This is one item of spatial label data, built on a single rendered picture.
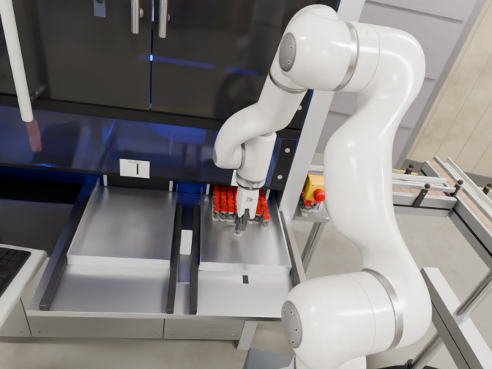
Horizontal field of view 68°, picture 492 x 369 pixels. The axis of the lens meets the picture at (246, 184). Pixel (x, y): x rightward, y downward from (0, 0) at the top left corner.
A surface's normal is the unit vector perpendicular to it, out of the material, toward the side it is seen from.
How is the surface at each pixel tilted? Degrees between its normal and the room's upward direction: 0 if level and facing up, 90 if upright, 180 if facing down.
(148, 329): 90
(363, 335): 58
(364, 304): 20
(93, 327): 90
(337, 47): 63
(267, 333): 0
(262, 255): 0
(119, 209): 0
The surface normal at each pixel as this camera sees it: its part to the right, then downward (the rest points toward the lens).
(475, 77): -0.13, 0.57
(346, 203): -0.57, 0.15
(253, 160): 0.16, 0.58
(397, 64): 0.22, 0.18
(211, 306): 0.18, -0.79
